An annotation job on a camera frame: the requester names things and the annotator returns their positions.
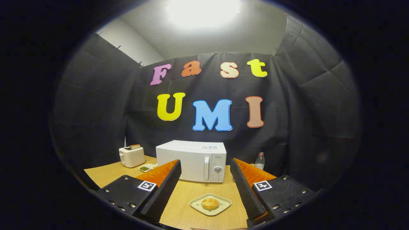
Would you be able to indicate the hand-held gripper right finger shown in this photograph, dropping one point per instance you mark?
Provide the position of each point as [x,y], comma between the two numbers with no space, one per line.
[244,188]

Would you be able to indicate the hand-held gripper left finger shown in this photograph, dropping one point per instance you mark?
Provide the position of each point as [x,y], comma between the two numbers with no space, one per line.
[166,185]

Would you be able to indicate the white square plate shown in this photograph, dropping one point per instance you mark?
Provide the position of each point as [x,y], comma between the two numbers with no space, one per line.
[223,202]

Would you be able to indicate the white microwave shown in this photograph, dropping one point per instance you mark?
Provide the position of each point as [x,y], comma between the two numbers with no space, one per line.
[185,159]

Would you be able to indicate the golden round bun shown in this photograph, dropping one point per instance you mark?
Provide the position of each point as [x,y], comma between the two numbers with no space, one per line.
[210,203]

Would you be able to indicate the white divided dish with beans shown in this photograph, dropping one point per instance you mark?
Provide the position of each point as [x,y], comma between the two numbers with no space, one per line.
[144,168]

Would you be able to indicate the clear bottle with red label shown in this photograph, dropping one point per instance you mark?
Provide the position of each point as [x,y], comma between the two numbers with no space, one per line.
[259,163]

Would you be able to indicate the white toaster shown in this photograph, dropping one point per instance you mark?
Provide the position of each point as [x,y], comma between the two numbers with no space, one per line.
[132,158]

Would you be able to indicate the toast slice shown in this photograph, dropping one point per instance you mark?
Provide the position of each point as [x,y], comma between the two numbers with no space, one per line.
[135,146]

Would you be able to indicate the black backdrop cloth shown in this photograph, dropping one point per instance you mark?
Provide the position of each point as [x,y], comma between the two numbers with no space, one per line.
[111,111]

